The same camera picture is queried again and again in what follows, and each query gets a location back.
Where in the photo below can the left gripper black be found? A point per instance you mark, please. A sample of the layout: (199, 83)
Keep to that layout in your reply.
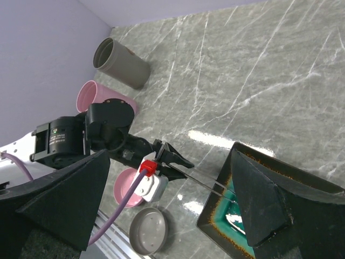
(133, 149)

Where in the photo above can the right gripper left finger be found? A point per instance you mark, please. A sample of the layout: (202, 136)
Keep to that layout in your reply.
(53, 216)

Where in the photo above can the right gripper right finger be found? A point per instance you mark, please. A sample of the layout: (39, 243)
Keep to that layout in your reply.
(286, 212)

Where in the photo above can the pink round lid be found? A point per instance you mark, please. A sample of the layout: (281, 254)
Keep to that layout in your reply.
(122, 185)

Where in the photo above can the metal serving tongs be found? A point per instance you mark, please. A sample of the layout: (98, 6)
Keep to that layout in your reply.
(204, 185)

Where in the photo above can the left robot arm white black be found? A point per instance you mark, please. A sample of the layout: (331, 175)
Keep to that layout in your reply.
(66, 140)

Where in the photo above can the square black teal plate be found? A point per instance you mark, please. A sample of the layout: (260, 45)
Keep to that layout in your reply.
(220, 220)

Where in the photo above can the pink cylindrical container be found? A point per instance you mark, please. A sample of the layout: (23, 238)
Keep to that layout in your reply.
(94, 92)

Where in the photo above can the grey cylindrical container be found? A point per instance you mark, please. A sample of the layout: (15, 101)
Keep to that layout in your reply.
(120, 63)

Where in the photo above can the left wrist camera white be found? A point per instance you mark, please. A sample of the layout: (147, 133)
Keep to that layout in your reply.
(153, 185)

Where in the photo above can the aluminium front rail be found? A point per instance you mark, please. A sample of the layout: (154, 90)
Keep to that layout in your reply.
(114, 243)

